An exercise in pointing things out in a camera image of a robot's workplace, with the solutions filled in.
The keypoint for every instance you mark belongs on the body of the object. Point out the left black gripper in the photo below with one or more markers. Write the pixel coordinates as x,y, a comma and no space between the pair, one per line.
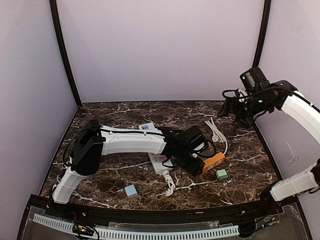
197,169

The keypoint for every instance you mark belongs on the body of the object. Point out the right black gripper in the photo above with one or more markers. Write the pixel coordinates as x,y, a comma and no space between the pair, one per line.
231,106

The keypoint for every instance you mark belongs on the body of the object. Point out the orange power strip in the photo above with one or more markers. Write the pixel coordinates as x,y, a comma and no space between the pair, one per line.
212,162

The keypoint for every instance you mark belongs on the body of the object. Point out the green plug adapter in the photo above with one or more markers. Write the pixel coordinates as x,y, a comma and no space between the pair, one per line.
221,175

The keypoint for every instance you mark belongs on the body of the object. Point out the white multicolour power strip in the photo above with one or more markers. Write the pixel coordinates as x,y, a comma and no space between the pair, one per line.
157,166

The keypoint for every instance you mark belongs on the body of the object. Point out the pink plug adapter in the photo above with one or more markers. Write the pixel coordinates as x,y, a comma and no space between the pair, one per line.
160,158

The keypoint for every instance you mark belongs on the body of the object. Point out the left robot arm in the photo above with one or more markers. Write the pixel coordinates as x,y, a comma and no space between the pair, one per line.
184,147

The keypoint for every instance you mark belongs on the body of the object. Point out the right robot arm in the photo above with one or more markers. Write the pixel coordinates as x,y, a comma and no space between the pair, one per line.
258,97

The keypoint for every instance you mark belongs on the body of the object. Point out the light blue plug adapter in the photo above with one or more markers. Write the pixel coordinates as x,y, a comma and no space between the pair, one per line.
131,191

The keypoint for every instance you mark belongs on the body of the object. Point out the light blue slotted cable duct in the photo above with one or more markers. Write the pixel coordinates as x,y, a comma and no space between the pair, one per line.
136,231

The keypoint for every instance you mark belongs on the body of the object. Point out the right black frame post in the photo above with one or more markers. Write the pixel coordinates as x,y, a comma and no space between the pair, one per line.
262,33

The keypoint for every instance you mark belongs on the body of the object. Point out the black frame post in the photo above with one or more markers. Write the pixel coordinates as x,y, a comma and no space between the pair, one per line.
63,51
262,33

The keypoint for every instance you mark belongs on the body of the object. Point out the left black frame post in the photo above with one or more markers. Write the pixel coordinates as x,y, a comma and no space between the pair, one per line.
63,51

